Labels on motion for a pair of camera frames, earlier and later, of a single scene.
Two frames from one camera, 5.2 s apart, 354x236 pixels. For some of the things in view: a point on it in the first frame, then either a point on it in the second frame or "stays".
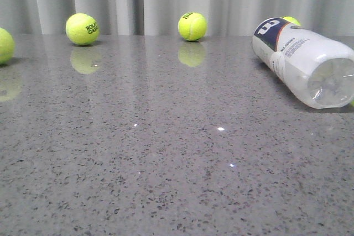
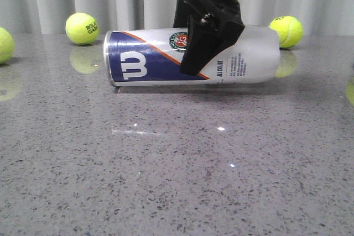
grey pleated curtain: (153, 2) stays
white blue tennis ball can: (318, 69) to (155, 57)
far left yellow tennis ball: (6, 46) stays
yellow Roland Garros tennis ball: (82, 29) stays
